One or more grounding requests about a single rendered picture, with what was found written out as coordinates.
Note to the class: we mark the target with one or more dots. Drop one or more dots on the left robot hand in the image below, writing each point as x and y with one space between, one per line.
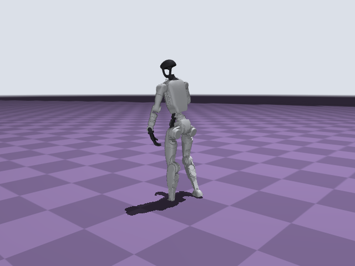
150 132

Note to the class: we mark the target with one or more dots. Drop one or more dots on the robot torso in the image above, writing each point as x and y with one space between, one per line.
176 102

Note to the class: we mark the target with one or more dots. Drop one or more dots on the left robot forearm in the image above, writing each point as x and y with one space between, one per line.
152 119

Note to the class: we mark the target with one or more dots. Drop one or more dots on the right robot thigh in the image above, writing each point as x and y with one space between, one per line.
186 146

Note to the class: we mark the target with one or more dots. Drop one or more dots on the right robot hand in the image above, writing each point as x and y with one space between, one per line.
172 121

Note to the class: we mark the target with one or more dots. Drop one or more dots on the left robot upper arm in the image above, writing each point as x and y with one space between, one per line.
160 90

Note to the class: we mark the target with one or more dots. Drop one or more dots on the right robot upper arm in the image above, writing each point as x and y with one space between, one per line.
187 91

